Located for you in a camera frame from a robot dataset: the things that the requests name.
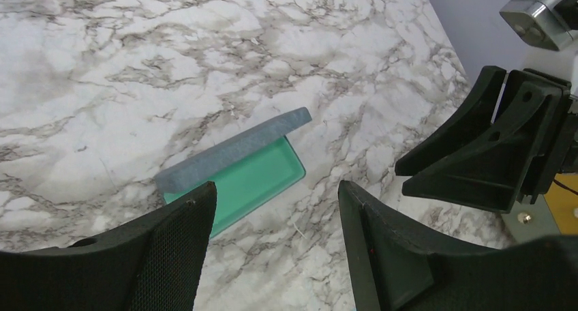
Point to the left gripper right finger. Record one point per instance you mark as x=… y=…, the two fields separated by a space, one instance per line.
x=397 y=263

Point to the grey green glasses case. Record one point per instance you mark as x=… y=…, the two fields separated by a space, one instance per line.
x=248 y=169

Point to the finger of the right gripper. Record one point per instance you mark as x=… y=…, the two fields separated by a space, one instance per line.
x=468 y=122
x=526 y=145

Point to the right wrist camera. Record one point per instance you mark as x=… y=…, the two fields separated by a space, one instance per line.
x=546 y=24

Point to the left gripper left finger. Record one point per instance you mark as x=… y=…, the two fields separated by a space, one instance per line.
x=153 y=262

